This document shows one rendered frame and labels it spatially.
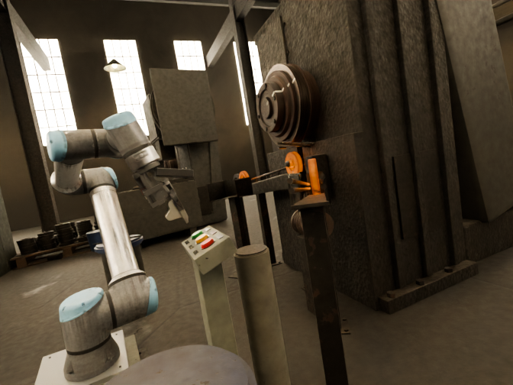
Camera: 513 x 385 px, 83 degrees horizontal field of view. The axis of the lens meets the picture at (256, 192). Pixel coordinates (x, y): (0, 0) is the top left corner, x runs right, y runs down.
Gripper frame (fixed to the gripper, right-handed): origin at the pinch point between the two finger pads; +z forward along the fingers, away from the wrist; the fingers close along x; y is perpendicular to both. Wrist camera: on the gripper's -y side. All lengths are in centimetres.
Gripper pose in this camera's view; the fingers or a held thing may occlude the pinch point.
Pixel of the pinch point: (187, 218)
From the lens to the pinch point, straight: 94.9
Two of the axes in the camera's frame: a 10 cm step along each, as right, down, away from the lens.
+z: 4.6, 8.6, 2.1
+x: 3.8, 0.2, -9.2
